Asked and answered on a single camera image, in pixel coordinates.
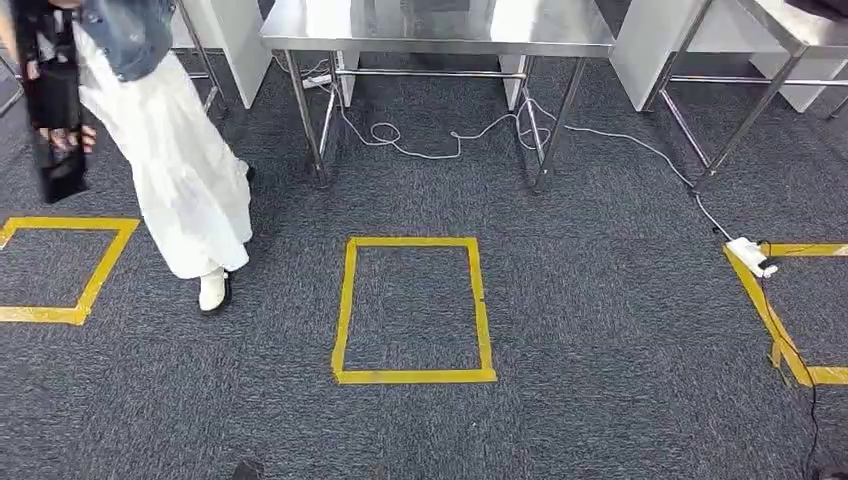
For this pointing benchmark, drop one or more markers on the person's hand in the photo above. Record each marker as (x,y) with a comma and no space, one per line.
(85,138)

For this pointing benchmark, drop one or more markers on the black glossy bag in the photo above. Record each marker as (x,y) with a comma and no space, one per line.
(56,86)

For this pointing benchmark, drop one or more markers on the person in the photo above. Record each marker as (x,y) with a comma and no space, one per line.
(172,166)

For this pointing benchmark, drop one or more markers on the yellow tape rectangle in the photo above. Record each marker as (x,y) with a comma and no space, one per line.
(414,377)
(762,305)
(99,265)

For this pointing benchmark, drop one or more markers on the thin steel table legs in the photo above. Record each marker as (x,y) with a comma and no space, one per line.
(199,53)

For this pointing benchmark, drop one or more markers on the white panel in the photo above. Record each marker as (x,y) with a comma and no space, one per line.
(232,40)
(805,79)
(652,46)

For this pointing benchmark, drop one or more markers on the small white power strip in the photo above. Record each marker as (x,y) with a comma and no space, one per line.
(316,81)

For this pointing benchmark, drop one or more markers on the wide steel table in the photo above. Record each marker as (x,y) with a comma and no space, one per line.
(437,23)

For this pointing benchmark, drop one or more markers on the black robot foot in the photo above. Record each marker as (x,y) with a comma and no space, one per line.
(247,471)

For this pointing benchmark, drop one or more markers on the steel table with crossbars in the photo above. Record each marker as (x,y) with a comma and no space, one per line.
(782,26)

